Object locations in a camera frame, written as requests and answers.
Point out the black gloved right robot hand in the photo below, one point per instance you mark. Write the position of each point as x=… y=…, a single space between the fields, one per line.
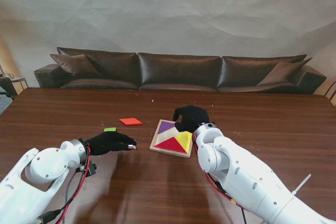
x=193 y=117

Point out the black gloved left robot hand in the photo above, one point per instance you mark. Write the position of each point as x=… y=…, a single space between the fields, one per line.
x=110 y=144

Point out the green tangram square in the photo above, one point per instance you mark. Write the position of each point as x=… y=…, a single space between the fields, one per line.
x=110 y=129

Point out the large yellow tangram triangle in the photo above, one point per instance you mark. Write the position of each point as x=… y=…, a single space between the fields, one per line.
x=185 y=141

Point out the purple tangram triangle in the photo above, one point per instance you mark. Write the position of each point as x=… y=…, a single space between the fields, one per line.
x=165 y=127

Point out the large red tangram triangle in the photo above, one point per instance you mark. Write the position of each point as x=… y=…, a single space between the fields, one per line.
x=172 y=146

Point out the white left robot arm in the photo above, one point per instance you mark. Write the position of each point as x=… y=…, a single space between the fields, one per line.
x=44 y=166

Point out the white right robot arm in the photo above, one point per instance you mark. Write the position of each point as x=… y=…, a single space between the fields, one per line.
x=249 y=174

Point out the orange tangram parallelogram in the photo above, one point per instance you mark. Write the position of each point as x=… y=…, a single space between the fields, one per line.
x=130 y=121

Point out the square wooden tangram tray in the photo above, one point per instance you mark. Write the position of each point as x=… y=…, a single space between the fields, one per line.
x=165 y=137

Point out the dark brown leather sofa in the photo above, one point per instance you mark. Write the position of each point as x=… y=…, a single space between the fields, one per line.
x=178 y=69

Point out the brown leather sofa pillow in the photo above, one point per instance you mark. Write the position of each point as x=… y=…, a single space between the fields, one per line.
x=76 y=66
x=283 y=73

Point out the small side table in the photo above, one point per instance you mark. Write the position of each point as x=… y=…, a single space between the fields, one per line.
x=18 y=79

